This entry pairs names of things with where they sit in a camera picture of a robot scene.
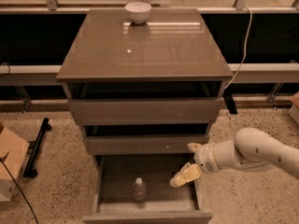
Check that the grey bottom drawer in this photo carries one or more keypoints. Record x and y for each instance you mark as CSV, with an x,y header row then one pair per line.
x,y
114,201

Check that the cardboard box right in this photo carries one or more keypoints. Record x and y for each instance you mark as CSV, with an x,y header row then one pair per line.
x,y
294,110

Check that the white ceramic bowl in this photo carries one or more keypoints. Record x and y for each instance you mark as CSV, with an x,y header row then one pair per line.
x,y
138,12

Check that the grey drawer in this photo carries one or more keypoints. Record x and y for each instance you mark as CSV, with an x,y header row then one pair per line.
x,y
143,139
114,201
144,103

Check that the cardboard box left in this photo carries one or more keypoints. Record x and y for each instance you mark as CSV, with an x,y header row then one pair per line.
x,y
13,149

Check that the grey top drawer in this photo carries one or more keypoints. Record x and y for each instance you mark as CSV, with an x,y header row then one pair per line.
x,y
144,103

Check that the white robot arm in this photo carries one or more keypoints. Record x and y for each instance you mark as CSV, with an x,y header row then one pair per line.
x,y
251,150

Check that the grey middle drawer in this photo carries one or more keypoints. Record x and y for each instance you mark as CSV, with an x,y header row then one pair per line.
x,y
143,139

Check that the metal railing frame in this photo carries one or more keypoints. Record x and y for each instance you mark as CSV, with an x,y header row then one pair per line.
x,y
26,75

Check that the grey drawer cabinet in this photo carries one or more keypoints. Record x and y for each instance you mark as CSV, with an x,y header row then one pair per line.
x,y
172,45

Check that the clear plastic water bottle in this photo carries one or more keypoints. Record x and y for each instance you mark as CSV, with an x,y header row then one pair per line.
x,y
139,188

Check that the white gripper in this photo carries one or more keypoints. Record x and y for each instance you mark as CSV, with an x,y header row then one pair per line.
x,y
205,158

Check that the cardboard box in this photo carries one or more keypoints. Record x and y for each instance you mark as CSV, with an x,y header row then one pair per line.
x,y
294,110
13,149

